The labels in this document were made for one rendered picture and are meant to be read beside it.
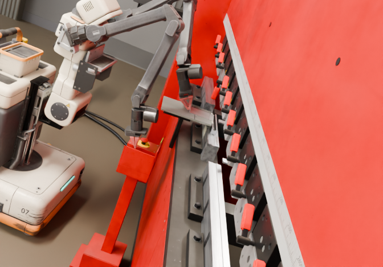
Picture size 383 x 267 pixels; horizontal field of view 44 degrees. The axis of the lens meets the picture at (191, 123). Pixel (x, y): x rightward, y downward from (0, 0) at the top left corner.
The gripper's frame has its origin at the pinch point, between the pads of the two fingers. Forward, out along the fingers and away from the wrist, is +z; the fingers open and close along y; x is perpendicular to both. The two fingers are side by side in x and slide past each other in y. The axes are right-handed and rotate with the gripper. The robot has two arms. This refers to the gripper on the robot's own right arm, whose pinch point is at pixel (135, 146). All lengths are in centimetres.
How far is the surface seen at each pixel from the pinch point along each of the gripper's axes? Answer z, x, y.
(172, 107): -16.9, 15.1, 14.4
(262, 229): -37, -113, 54
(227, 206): 4, -36, 47
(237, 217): -28, -95, 49
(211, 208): -7, -57, 41
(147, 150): 3.5, 4.7, 5.1
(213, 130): -10.0, 9.1, 36.4
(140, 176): 13.5, -4.8, 4.3
